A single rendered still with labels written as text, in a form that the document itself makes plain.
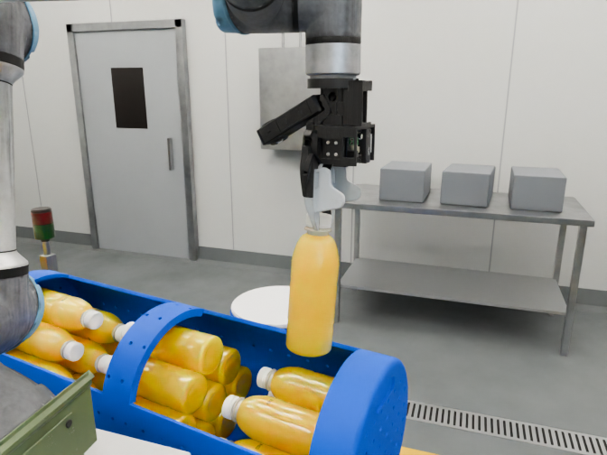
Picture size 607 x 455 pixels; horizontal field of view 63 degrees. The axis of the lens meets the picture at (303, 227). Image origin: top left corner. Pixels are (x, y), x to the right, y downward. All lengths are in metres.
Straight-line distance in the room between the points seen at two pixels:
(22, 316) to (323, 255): 0.44
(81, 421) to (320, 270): 0.37
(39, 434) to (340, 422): 0.38
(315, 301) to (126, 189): 4.60
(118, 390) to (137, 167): 4.27
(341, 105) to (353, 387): 0.40
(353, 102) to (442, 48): 3.45
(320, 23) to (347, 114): 0.12
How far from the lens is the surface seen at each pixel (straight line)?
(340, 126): 0.68
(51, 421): 0.68
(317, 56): 0.69
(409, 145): 4.15
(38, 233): 1.86
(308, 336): 0.76
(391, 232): 4.31
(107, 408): 0.99
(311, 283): 0.74
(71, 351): 1.16
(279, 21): 0.70
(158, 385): 0.96
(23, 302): 0.82
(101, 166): 5.40
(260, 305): 1.47
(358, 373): 0.78
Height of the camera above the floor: 1.64
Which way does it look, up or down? 16 degrees down
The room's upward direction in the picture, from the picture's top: straight up
